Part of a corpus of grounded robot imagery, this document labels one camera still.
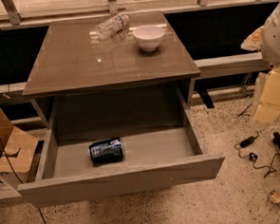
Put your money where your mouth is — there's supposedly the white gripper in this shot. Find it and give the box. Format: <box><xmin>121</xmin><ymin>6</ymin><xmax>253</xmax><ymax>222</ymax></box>
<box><xmin>250</xmin><ymin>65</ymin><xmax>280</xmax><ymax>131</ymax></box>

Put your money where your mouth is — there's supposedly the blue pepsi can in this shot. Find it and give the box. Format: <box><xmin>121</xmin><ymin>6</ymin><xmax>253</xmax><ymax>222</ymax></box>
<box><xmin>88</xmin><ymin>137</ymin><xmax>123</xmax><ymax>163</ymax></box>

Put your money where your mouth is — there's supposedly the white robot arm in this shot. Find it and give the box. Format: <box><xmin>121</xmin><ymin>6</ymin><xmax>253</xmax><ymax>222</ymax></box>
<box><xmin>240</xmin><ymin>3</ymin><xmax>280</xmax><ymax>131</ymax></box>

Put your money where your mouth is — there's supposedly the open grey top drawer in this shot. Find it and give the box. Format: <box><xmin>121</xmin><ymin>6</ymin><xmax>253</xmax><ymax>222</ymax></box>
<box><xmin>18</xmin><ymin>85</ymin><xmax>224</xmax><ymax>208</ymax></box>

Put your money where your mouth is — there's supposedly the grey cabinet with glossy top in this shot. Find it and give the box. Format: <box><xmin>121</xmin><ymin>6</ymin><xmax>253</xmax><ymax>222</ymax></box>
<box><xmin>23</xmin><ymin>12</ymin><xmax>200</xmax><ymax>126</ymax></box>

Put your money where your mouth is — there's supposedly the small snack wrapper on floor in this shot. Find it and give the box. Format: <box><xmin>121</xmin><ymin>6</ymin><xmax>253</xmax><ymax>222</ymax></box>
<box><xmin>268</xmin><ymin>188</ymin><xmax>280</xmax><ymax>204</ymax></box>

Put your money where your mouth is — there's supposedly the metal window railing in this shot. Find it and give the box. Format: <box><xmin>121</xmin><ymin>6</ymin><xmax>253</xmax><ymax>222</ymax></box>
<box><xmin>0</xmin><ymin>0</ymin><xmax>280</xmax><ymax>28</ymax></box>

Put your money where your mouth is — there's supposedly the white ceramic bowl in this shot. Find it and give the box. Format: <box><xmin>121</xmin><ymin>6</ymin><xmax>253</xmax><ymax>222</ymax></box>
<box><xmin>132</xmin><ymin>25</ymin><xmax>165</xmax><ymax>51</ymax></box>

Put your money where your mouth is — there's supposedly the clear plastic water bottle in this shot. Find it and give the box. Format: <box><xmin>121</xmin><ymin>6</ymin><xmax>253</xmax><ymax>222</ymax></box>
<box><xmin>96</xmin><ymin>14</ymin><xmax>129</xmax><ymax>39</ymax></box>

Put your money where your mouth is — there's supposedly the brown cardboard box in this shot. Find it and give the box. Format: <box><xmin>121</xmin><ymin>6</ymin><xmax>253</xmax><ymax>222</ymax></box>
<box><xmin>0</xmin><ymin>108</ymin><xmax>38</xmax><ymax>200</ymax></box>

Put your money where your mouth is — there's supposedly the black cable on left floor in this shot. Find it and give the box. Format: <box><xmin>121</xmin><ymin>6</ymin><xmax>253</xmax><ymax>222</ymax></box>
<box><xmin>0</xmin><ymin>115</ymin><xmax>53</xmax><ymax>224</ymax></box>

